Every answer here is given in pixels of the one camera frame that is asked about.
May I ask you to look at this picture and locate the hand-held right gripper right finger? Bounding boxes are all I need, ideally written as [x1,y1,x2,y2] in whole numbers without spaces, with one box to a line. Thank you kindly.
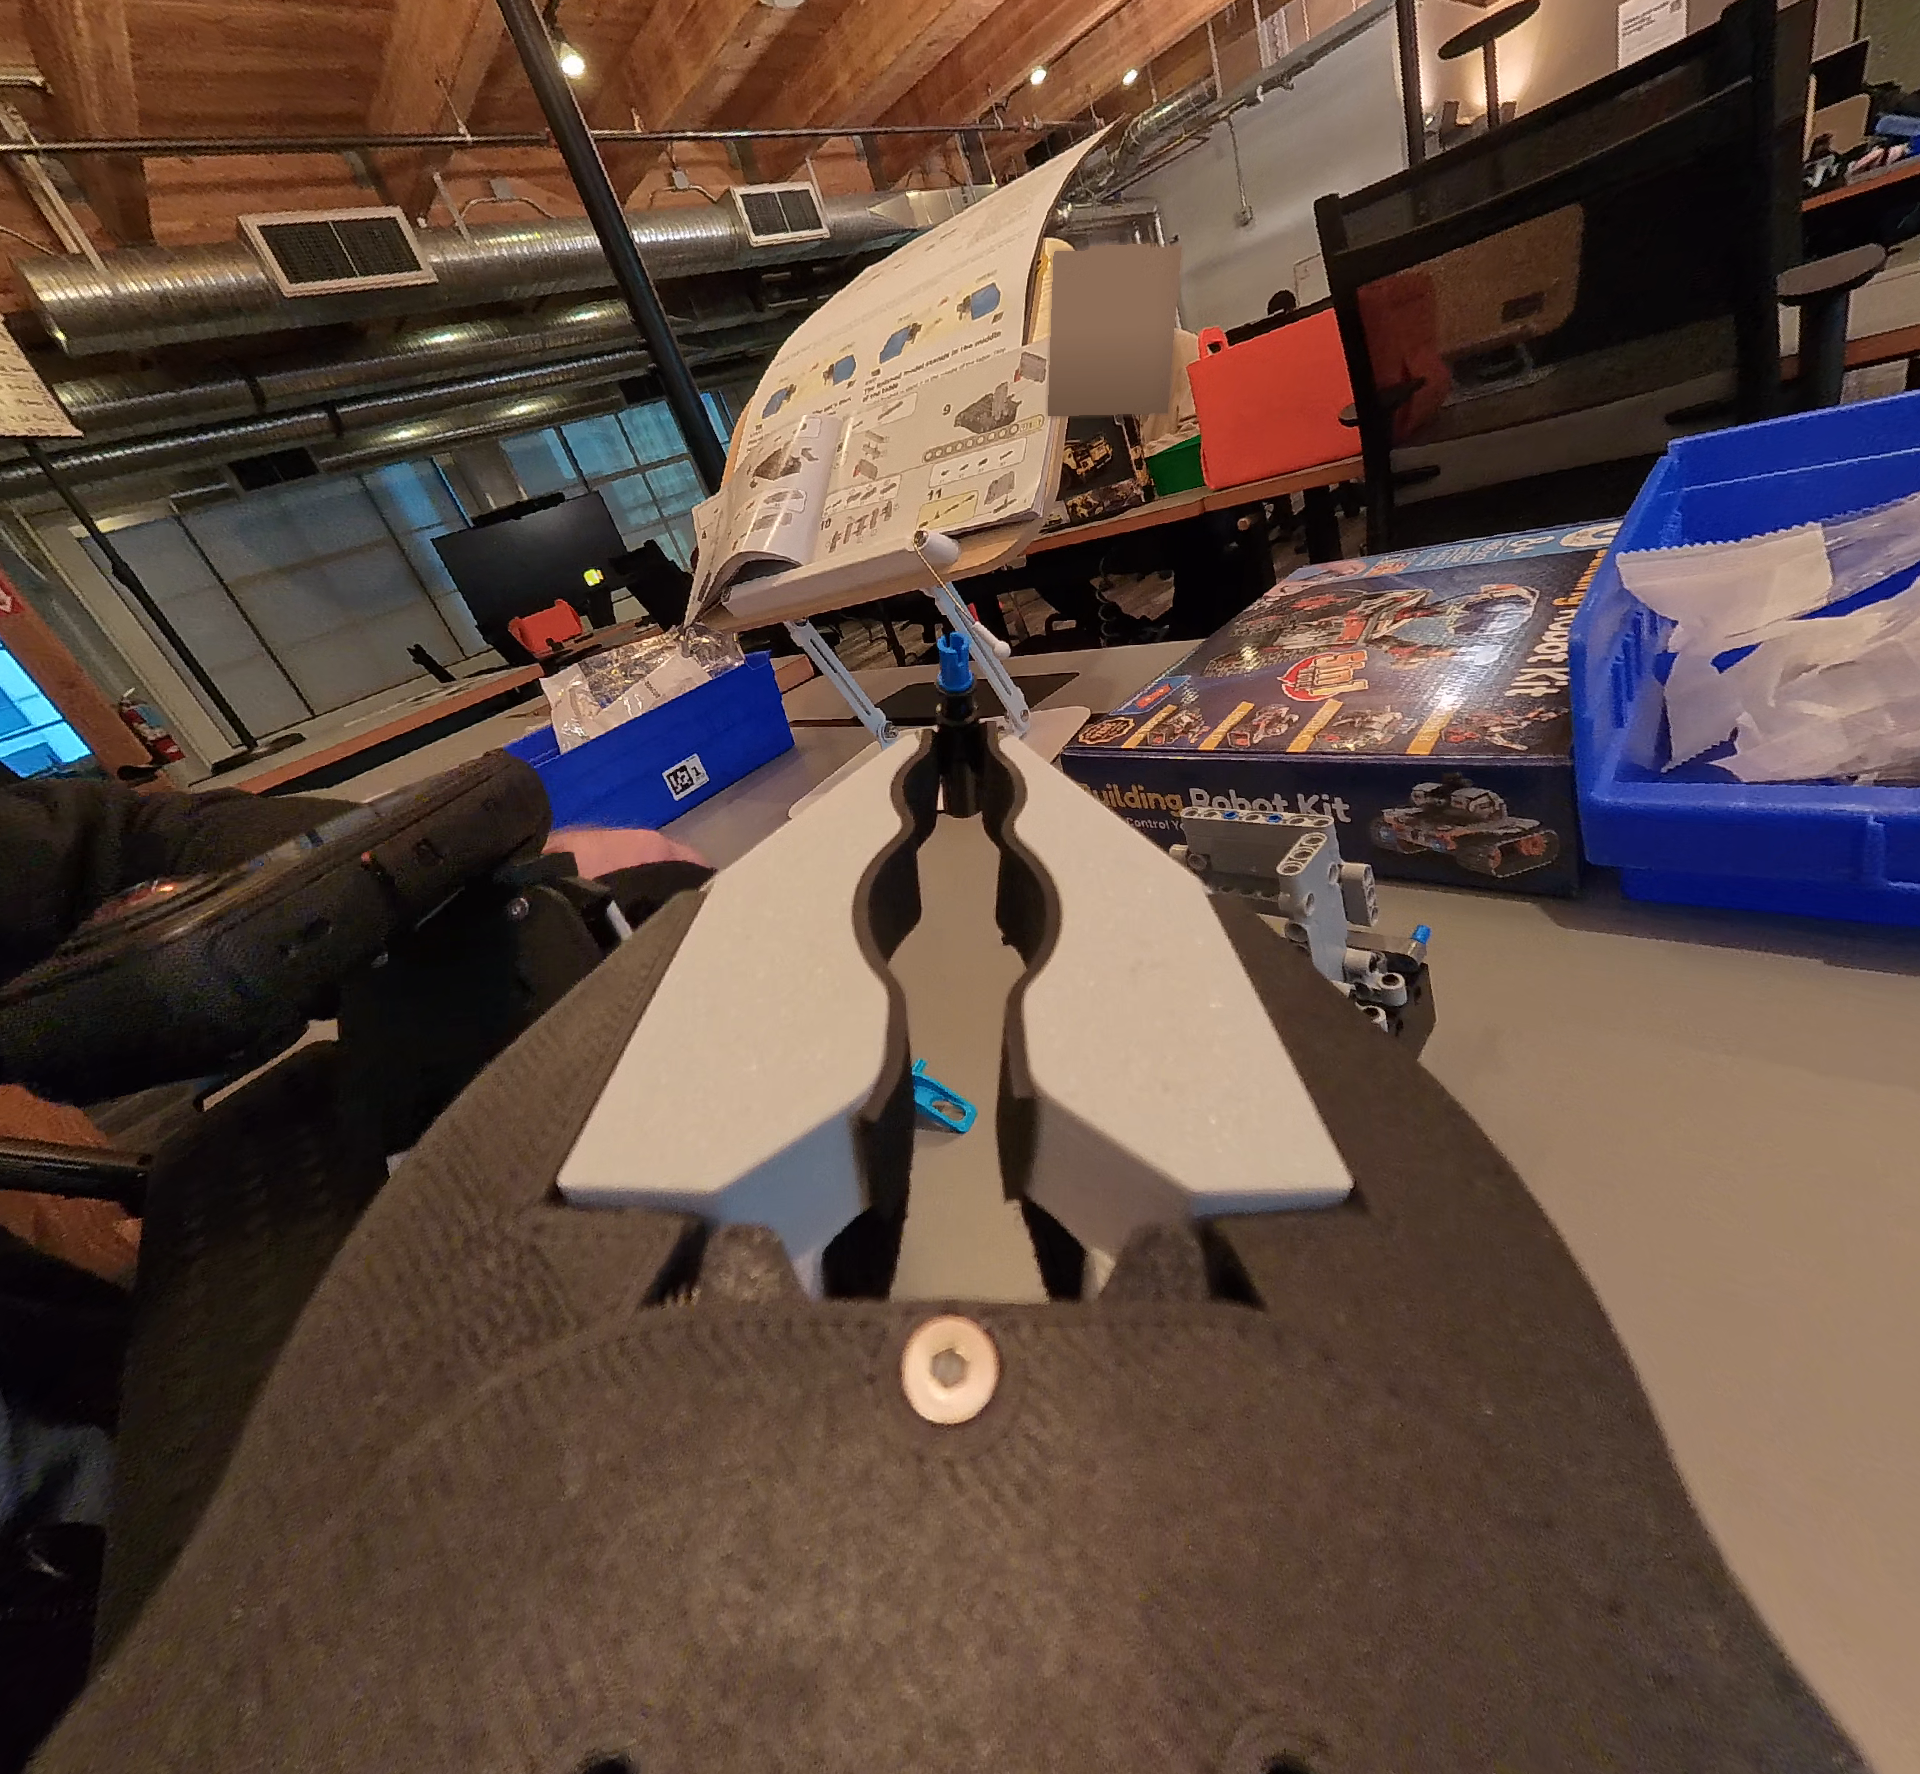
[991,738,1361,1303]

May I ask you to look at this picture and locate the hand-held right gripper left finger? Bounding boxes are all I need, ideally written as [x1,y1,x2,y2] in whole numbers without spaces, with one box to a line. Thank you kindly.
[552,738,929,1303]

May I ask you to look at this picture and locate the black connector pin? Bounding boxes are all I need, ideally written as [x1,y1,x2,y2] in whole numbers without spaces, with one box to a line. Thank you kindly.
[922,696,996,820]

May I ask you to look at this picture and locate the blue plastic bin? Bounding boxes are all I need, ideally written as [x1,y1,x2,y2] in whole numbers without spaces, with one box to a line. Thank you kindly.
[502,648,800,834]
[1567,393,1920,935]

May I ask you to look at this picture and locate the person's left forearm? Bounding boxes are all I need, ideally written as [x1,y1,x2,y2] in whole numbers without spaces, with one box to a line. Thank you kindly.
[0,767,399,911]

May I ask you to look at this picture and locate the clear plastic bag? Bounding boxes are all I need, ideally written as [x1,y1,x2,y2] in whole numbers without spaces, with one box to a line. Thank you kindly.
[538,617,743,745]

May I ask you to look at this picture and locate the robot kit box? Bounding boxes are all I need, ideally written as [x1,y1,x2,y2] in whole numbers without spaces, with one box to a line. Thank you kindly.
[1054,517,1625,900]

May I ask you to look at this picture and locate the white book stand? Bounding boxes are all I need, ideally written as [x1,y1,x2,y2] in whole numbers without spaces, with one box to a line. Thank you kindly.
[704,528,1041,747]

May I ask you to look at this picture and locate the black perforated panel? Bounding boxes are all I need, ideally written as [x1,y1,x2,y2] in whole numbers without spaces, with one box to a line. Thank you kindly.
[0,749,563,1092]

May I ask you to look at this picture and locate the computer monitor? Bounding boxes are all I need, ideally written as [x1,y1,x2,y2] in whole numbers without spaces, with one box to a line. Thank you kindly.
[427,488,639,654]

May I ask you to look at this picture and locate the red panel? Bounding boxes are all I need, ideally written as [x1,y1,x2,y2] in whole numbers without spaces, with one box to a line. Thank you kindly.
[1186,303,1370,494]

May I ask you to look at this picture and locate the instruction booklet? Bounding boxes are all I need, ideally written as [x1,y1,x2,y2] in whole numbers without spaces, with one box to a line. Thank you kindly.
[683,130,1108,623]

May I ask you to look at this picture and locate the white air vent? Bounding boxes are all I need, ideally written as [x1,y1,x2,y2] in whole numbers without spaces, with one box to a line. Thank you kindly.
[237,202,440,300]
[730,176,837,249]

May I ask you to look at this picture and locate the black mesh chair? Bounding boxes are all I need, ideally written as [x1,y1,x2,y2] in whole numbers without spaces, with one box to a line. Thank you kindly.
[1313,0,1883,556]

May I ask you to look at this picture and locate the black steel pillar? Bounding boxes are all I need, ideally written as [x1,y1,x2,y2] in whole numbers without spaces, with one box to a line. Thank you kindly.
[434,0,735,493]

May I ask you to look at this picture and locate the hanging sign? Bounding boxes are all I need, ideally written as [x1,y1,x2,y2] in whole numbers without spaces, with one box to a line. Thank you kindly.
[0,318,79,444]

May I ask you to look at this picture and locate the black base plate assembly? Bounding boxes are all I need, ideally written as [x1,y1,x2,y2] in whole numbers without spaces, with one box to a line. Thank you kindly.
[1213,818,1440,1034]

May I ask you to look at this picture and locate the silver air duct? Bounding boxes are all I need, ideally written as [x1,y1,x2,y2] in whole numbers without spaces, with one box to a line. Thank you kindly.
[16,195,939,357]

